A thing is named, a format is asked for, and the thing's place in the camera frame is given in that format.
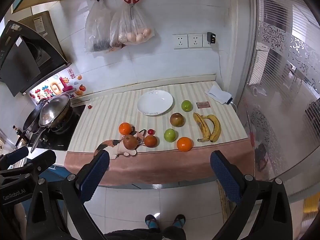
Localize white paper sheet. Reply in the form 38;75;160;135
204;84;232;104

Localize steel wok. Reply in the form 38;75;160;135
38;94;71;127

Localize plastic bag with dark contents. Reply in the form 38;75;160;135
84;0;113;53

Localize white plate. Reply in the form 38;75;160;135
137;90;174;116

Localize striped tablecloth with cat print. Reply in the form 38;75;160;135
64;81;255;186

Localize black gas cooktop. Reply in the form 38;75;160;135
27;104;87;152

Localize colourful wall stickers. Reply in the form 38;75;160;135
29;69;87;101

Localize plastic bag of eggs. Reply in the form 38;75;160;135
110;4;155;48

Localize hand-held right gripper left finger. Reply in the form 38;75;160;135
25;151;110;240

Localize person's dark trousers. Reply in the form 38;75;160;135
104;226;187;240

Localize black frying pan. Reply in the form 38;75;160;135
15;99;43;148

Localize dark brownish orange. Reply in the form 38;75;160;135
144;135;158;148

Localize red handled scissors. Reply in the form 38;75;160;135
122;0;142;20

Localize metal exhaust duct cover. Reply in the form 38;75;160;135
19;10;66;64

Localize banana with blue sticker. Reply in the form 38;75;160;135
193;112;211;142

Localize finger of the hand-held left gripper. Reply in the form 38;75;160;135
0;146;29;170
0;150;57;181

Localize frosted glass sliding door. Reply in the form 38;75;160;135
236;0;320;202

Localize plain yellow banana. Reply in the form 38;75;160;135
202;114;222;143

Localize bright orange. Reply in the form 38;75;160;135
176;137;193;152
118;122;132;135

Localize white wall socket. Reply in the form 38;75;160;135
202;33;215;47
188;34;203;48
172;34;188;50

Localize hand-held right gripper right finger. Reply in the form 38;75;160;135
210;151;293;240

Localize black range hood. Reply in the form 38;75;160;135
0;20;72;97

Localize red apple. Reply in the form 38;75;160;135
170;113;185;127
123;134;139;150

